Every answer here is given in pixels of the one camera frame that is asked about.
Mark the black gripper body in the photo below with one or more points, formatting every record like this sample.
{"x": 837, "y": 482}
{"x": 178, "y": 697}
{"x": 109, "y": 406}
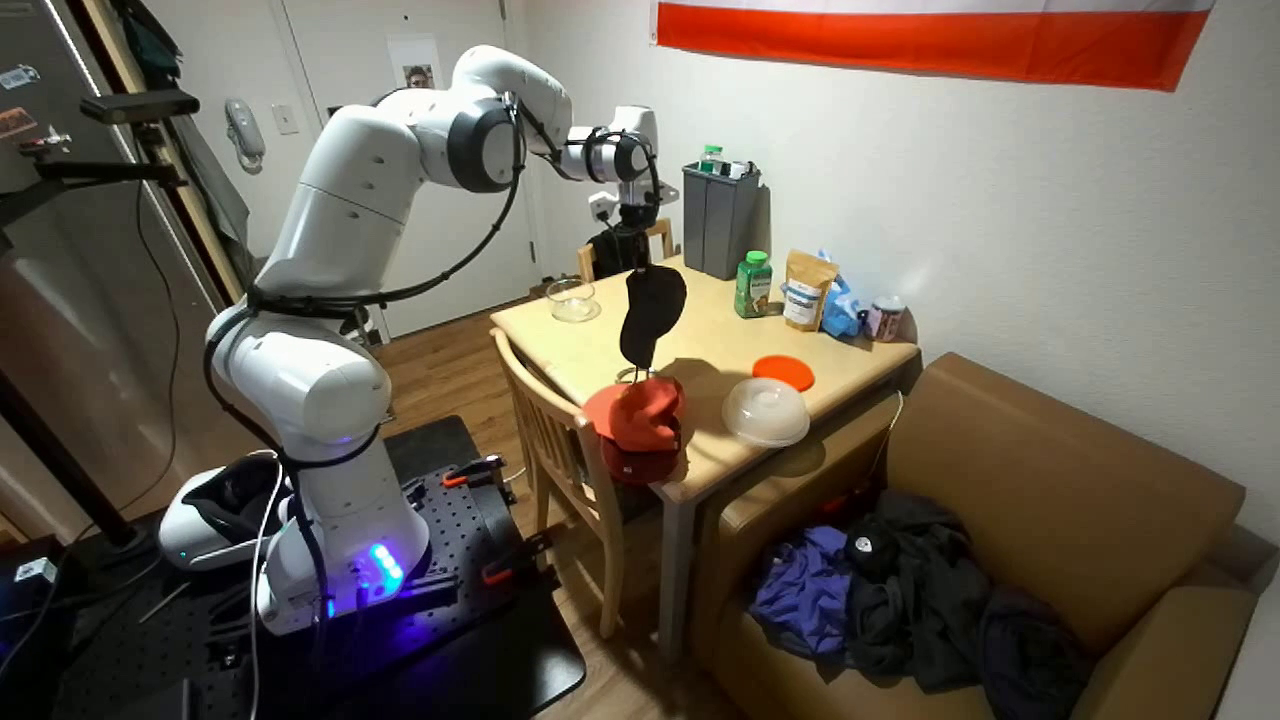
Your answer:
{"x": 619, "y": 244}

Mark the dark grey cap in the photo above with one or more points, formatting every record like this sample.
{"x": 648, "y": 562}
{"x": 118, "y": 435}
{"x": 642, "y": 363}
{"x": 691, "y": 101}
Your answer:
{"x": 652, "y": 323}

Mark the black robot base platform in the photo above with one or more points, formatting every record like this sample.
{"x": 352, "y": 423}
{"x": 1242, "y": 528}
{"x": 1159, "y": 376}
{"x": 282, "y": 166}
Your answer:
{"x": 467, "y": 655}

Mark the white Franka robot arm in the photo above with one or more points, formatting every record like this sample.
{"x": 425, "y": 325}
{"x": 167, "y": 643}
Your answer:
{"x": 323, "y": 386}

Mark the orange cap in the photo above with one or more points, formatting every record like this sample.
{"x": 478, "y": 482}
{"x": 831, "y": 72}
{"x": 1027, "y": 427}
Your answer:
{"x": 637, "y": 427}

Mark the clear glass bowl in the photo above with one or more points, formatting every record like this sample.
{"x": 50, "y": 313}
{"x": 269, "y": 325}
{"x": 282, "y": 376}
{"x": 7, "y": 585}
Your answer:
{"x": 572, "y": 306}

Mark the grey plastic bin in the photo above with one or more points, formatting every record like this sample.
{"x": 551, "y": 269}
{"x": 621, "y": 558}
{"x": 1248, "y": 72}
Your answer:
{"x": 726, "y": 226}

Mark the green plastic bottle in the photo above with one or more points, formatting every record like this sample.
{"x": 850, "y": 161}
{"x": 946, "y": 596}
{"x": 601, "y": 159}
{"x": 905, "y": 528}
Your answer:
{"x": 755, "y": 287}

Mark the green capped bottle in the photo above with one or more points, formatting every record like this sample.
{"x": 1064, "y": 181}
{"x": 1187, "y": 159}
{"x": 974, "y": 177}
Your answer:
{"x": 715, "y": 154}

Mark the small white container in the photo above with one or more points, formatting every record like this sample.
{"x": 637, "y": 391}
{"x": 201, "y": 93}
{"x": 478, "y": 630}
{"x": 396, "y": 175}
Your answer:
{"x": 741, "y": 166}

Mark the brown paper pouch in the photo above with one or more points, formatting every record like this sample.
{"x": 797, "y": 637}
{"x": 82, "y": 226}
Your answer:
{"x": 806, "y": 294}

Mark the orange round disc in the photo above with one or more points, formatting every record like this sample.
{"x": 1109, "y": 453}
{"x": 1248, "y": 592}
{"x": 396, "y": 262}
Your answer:
{"x": 782, "y": 375}

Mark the blue plastic bag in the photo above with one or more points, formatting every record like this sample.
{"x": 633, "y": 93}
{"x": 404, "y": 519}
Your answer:
{"x": 845, "y": 313}

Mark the orange black clamp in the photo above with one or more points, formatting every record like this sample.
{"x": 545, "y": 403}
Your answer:
{"x": 499, "y": 573}
{"x": 474, "y": 475}

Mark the purple clothing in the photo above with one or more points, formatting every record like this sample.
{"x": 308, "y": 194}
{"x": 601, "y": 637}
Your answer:
{"x": 800, "y": 592}

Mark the red and white banner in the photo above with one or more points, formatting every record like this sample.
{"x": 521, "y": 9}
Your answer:
{"x": 932, "y": 47}

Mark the black clothing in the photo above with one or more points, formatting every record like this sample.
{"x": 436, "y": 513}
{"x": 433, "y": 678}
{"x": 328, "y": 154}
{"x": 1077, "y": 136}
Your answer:
{"x": 932, "y": 600}

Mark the brown armchair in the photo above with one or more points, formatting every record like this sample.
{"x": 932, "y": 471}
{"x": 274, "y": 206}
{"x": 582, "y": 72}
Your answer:
{"x": 1064, "y": 504}

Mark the dark hanging garment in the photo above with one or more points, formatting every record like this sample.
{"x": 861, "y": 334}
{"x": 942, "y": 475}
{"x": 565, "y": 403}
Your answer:
{"x": 150, "y": 40}

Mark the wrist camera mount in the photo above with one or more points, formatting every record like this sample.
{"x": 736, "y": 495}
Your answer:
{"x": 629, "y": 203}

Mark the white light switch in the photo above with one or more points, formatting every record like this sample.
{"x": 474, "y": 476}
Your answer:
{"x": 284, "y": 120}

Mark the black camera on stand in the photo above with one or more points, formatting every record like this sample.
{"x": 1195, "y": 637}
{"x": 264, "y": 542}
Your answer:
{"x": 142, "y": 106}

